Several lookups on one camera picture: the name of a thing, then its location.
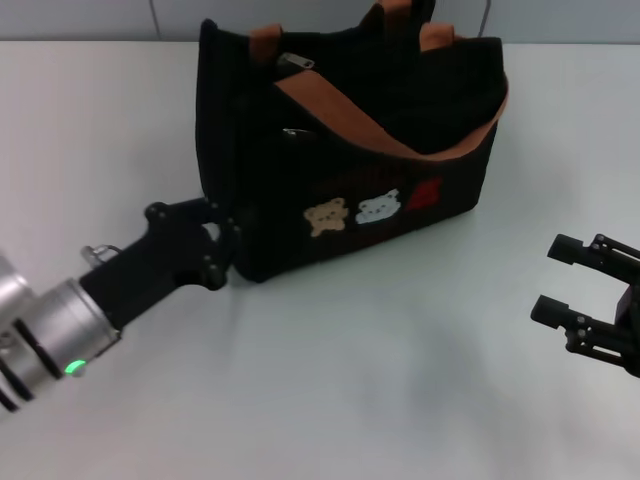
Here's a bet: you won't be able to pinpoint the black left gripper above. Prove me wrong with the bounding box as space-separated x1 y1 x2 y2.
78 197 244 332

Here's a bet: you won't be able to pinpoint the silver left arm cable connector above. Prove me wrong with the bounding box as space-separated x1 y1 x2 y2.
80 242 122 269

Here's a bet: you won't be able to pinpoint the black food bag brown straps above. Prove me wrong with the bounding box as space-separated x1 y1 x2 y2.
192 0 511 285

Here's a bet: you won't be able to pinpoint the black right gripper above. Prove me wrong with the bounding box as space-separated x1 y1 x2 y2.
529 232 640 379

